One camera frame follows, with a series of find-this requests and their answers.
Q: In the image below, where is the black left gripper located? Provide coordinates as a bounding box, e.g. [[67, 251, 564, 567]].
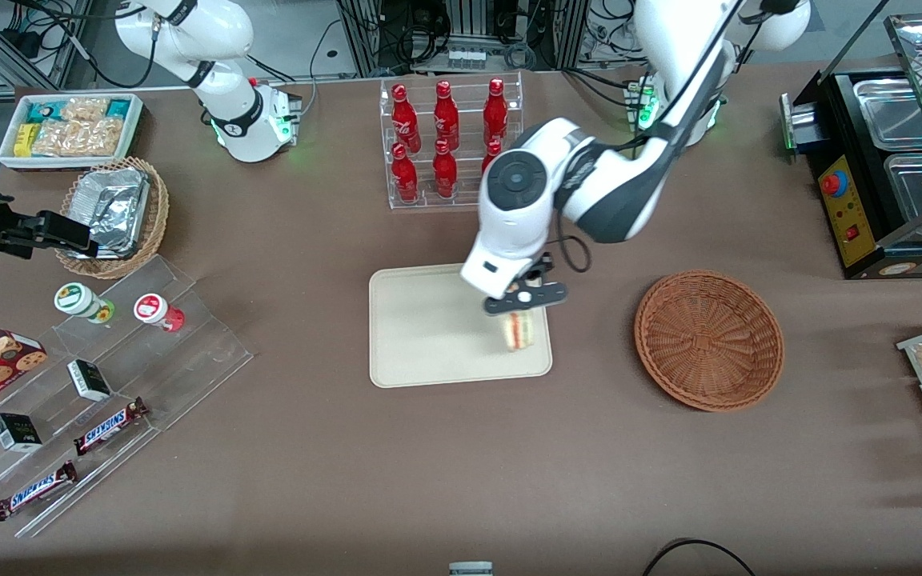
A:
[[483, 254, 571, 316]]

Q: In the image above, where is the triangular sandwich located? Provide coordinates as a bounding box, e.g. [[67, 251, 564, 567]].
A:
[[499, 310, 539, 352]]

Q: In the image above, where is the light wicker basket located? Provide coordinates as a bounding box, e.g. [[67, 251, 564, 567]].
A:
[[54, 157, 170, 280]]

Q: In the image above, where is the beige rectangular tray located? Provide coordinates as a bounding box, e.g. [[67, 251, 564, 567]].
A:
[[369, 262, 554, 390]]

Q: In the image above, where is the round brown wicker basket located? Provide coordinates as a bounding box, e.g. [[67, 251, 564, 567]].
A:
[[634, 270, 786, 414]]

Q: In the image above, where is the aluminium foil container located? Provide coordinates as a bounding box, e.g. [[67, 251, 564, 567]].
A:
[[68, 167, 152, 259]]

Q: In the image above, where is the green lid cup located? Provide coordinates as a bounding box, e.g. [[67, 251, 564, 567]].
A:
[[54, 282, 117, 325]]

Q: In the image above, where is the white plastic snack bin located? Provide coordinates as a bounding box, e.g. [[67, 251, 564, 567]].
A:
[[0, 93, 146, 174]]

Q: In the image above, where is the large clear cracker bag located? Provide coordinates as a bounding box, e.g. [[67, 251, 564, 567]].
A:
[[31, 118, 126, 158]]

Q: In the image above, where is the red lid cup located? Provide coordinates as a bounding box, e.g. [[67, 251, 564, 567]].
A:
[[133, 293, 186, 334]]

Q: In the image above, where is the clear acrylic bottle rack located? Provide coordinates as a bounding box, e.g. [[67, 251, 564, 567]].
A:
[[379, 71, 525, 211]]

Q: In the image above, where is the small black box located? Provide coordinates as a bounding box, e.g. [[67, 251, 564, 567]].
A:
[[0, 412, 44, 454], [66, 358, 114, 403]]

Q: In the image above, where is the clear acrylic stepped display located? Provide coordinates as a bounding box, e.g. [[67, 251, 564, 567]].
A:
[[0, 254, 255, 539]]

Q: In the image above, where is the Snickers bar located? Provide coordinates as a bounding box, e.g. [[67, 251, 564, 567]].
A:
[[72, 397, 150, 458], [0, 460, 79, 522]]

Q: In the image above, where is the black food warmer machine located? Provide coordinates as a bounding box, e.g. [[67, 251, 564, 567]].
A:
[[781, 12, 922, 281]]

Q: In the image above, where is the aluminium frame rack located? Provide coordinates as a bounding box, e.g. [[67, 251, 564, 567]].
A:
[[336, 0, 591, 78]]

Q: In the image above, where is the black cable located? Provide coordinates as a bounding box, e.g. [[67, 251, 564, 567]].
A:
[[641, 538, 759, 576]]

